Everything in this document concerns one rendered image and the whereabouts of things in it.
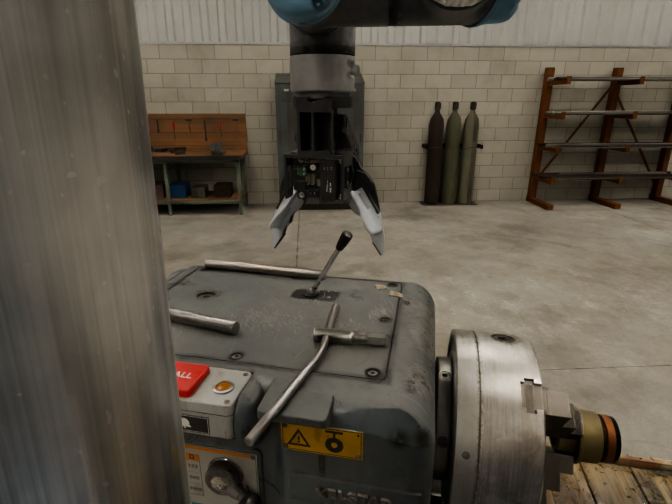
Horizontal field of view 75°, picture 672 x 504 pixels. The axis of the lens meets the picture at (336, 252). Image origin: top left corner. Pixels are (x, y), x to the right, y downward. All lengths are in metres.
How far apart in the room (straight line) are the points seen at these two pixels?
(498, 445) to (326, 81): 0.54
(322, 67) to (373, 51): 6.79
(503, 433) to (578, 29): 7.98
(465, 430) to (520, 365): 0.13
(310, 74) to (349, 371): 0.39
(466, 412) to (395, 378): 0.13
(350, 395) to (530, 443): 0.27
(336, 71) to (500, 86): 7.34
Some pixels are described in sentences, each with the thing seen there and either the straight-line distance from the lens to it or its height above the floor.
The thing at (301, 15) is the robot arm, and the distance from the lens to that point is 0.41.
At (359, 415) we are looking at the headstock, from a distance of 0.59.
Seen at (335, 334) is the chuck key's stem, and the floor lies 1.27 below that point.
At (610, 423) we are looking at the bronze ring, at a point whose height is 1.12.
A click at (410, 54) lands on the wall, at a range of 7.40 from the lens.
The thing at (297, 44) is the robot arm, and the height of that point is 1.68.
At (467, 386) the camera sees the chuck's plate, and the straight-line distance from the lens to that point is 0.72.
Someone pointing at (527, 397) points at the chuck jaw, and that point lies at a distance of 0.74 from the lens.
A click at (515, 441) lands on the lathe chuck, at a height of 1.16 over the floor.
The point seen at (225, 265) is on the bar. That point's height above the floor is 1.27.
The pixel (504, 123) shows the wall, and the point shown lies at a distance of 7.88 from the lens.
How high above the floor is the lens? 1.62
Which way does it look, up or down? 19 degrees down
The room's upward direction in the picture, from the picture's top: straight up
